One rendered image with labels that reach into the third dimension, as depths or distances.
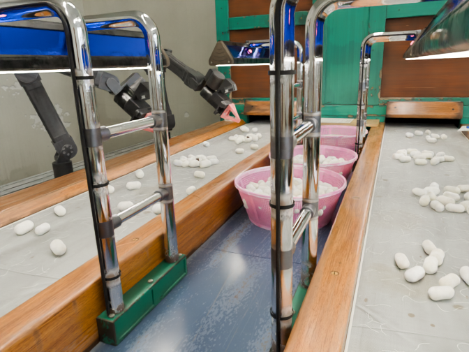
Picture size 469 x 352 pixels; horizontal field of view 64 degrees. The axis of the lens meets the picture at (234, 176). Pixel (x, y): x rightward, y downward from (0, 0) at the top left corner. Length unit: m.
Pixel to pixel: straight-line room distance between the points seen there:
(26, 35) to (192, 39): 2.55
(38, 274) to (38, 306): 0.14
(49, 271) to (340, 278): 0.44
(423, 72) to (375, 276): 1.40
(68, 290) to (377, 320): 0.39
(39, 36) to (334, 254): 0.53
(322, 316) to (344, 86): 1.53
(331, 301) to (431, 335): 0.11
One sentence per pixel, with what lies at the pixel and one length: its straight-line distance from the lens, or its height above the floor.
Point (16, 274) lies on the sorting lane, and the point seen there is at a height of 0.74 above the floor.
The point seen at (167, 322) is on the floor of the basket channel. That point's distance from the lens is 0.61.
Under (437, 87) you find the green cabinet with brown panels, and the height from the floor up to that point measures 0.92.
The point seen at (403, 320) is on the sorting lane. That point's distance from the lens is 0.52.
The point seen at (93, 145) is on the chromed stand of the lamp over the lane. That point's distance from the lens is 0.49.
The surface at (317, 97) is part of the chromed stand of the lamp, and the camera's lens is 0.51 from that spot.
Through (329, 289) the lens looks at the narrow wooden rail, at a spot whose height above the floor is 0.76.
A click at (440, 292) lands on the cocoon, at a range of 0.56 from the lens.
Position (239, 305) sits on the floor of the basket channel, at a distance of 0.63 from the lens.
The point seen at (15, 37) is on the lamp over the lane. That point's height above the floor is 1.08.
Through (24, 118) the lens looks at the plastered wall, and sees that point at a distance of 3.29.
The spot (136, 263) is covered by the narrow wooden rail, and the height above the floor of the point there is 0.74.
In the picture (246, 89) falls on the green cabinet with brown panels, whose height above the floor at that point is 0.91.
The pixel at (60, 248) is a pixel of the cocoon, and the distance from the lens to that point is 0.70.
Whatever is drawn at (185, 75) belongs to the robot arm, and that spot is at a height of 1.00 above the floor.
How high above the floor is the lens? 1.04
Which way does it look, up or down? 16 degrees down
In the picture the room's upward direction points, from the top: 2 degrees counter-clockwise
